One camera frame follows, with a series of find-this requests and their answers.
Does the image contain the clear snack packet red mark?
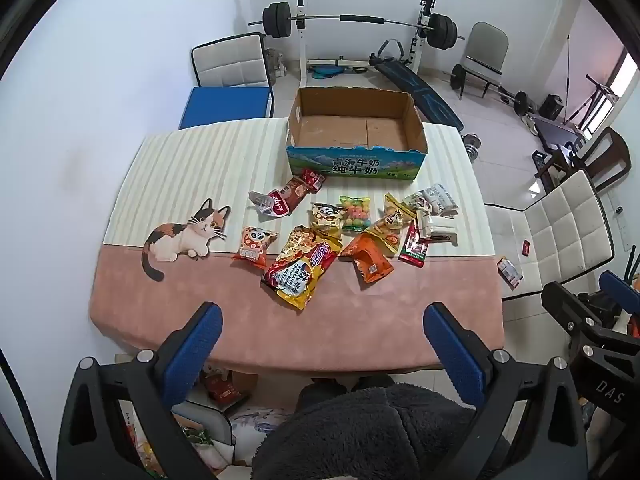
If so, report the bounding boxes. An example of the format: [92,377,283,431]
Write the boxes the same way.
[403,191,432,214]

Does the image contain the grey chair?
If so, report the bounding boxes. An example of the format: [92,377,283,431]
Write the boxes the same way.
[457,22,511,101]

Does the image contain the large yellow red chip bag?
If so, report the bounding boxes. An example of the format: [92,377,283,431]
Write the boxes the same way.
[261,225,343,311]

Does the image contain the black weight bench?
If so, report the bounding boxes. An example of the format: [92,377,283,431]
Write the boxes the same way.
[369,39,465,130]

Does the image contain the black tripod stand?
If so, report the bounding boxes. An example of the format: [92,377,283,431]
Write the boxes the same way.
[564,35,623,127]

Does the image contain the white boxy snack packet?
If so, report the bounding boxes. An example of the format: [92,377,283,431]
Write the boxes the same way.
[416,209,459,247]

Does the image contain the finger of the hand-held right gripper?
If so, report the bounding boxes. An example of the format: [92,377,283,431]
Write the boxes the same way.
[599,270,640,307]
[541,281,603,333]

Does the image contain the blue foam pad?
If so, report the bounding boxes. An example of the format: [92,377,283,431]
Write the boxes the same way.
[178,86,272,130]

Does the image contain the person's grey fleece clothing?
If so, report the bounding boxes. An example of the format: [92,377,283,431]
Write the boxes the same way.
[250,374,501,480]

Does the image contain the white squat rack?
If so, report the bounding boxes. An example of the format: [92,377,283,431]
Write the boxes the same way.
[293,0,437,92]

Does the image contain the red green snack packet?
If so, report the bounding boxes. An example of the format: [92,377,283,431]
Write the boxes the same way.
[398,221,431,268]

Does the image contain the teal exercise pad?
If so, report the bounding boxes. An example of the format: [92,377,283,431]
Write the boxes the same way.
[307,62,347,80]

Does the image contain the small barbell black plates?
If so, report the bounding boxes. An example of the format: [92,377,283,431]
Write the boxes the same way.
[450,64,540,117]

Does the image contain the brown red sausage packet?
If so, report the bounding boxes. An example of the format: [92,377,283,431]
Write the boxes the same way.
[249,180,313,219]

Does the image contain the black speaker box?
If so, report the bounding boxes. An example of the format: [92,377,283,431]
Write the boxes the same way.
[540,94,565,121]

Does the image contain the dark red snack packet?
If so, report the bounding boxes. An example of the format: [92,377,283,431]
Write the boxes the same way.
[299,168,327,194]

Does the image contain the dark wooden chair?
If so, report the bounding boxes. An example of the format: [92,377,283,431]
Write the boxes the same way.
[536,127,632,192]

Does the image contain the yellow round-print snack packet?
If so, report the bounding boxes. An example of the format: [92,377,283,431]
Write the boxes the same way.
[365,193,417,256]

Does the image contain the white bin of packets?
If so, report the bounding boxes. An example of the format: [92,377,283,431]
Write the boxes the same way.
[119,400,237,480]

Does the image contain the red carton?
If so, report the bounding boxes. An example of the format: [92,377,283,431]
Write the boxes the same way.
[204,373,252,407]

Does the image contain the orange panda snack packet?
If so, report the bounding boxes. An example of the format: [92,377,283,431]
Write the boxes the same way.
[231,226,279,268]

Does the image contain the white red snack packet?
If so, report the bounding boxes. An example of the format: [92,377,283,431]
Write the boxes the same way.
[497,257,524,289]

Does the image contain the green candy packet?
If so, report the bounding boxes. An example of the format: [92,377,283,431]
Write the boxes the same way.
[339,196,374,235]

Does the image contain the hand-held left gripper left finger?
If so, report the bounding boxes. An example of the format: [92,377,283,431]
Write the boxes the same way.
[55,301,236,480]

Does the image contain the yellow panda snack packet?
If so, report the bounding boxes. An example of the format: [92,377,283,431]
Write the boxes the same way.
[310,202,345,239]

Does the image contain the cardboard box blue print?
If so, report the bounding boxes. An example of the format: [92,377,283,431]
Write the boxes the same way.
[286,87,429,184]

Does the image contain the white grey-print snack packet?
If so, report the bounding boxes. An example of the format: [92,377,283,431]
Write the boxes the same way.
[421,183,460,215]

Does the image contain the white padded chair black frame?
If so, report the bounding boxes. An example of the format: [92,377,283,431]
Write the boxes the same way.
[191,32,275,117]
[484,169,617,303]

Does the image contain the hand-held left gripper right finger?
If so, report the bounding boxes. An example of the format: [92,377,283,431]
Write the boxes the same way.
[423,301,588,480]

